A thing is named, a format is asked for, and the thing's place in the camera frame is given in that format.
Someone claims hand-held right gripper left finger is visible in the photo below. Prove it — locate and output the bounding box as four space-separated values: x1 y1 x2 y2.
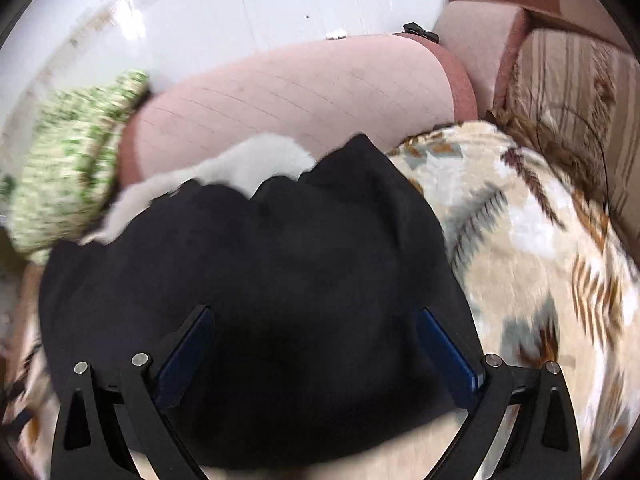
50 304 217 480

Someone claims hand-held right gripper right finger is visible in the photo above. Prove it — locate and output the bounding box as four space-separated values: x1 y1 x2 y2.
417 307 583 480

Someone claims black garment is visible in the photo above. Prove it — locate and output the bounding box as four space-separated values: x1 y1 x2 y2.
39 132 483 471

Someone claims leaf-printed plush blanket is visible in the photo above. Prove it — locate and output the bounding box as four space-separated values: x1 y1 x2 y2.
0 120 640 480

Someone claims white fluffy garment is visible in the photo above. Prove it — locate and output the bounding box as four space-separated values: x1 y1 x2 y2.
82 135 316 246

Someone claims green printed cloth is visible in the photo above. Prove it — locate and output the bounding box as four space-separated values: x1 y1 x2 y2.
0 69 151 266

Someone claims brown ruffled cloth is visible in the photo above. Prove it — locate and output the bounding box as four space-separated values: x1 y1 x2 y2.
492 110 616 211

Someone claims pink sofa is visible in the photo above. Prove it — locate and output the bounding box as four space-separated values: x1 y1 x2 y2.
119 0 631 196

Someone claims striped floral cushion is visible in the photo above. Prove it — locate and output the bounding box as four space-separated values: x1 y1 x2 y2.
492 27 640 241

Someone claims small dark object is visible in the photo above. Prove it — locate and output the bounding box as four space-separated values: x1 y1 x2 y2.
402 22 440 44

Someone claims black cable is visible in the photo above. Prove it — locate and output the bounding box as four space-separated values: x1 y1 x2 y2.
570 105 613 211

